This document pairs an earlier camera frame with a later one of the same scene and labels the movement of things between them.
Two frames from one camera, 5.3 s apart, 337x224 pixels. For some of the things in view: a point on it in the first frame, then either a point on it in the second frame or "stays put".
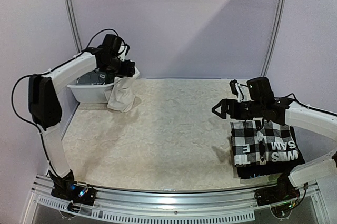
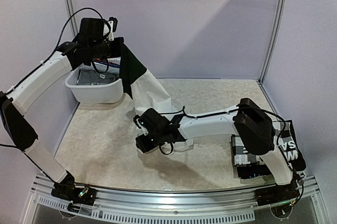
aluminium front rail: [204, 205] stays put
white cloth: [122, 97] → [147, 92]
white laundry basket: [89, 93] stays put
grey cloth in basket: [93, 77] stays put
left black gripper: [128, 70] → [118, 51]
